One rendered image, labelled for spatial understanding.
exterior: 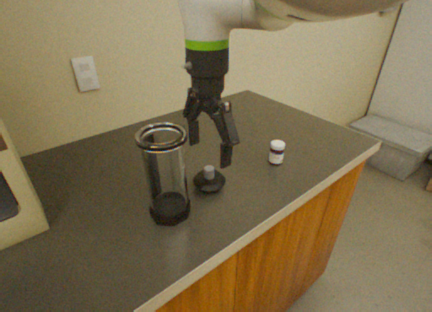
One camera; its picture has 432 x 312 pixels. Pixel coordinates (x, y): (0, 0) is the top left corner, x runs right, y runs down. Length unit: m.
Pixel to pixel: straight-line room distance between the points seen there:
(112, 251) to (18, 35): 0.69
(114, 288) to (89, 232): 0.17
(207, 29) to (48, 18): 0.60
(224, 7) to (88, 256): 0.57
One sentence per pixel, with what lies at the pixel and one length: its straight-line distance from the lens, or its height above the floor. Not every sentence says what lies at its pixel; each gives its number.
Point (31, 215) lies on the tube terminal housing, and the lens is 0.73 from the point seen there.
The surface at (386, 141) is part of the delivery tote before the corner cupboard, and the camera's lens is 2.65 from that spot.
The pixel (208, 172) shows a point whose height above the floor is 1.00.
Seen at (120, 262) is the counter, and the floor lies 0.94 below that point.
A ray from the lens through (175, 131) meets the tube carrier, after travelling 0.60.
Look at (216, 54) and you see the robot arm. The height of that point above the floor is 1.31.
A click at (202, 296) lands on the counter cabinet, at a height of 0.76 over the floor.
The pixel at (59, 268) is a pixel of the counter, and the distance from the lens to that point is 0.67.
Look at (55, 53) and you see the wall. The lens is 1.04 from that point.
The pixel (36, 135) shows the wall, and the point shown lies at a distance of 1.11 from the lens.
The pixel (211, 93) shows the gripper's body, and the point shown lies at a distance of 0.59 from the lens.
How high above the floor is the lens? 1.43
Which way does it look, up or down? 32 degrees down
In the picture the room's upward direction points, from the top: straight up
